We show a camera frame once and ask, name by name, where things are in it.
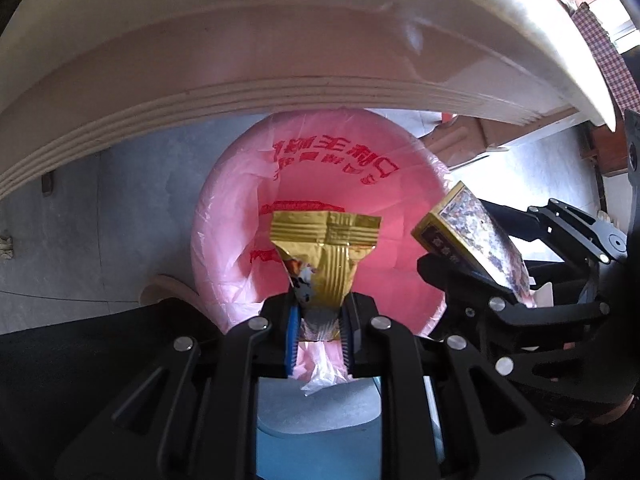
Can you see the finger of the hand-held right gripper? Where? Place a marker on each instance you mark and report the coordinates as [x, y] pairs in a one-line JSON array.
[[575, 225], [470, 290]]

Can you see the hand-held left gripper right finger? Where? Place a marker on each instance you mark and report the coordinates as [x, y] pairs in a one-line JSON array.
[[348, 342]]

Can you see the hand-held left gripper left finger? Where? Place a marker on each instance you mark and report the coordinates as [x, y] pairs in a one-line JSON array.
[[292, 340]]

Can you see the patterned cardboard box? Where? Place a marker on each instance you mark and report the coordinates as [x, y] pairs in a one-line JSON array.
[[475, 230]]

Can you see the gold foil wrapper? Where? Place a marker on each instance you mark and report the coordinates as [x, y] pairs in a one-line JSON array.
[[330, 260]]

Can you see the pink plastic bag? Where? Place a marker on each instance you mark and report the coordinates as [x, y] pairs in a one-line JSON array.
[[350, 185]]

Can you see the blue plastic object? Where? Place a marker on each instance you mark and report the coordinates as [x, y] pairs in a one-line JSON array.
[[320, 452]]

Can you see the brown wooden furniture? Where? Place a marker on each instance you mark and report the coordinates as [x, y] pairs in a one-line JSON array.
[[500, 132]]

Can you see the cream curved object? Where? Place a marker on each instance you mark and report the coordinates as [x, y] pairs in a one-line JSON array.
[[165, 287]]

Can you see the red checked cloth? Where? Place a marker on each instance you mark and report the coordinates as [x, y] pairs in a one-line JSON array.
[[610, 55]]

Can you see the person's black clothing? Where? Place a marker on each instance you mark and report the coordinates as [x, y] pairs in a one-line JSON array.
[[75, 360]]

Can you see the cream round table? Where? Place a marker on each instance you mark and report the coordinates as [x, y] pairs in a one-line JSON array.
[[200, 60]]

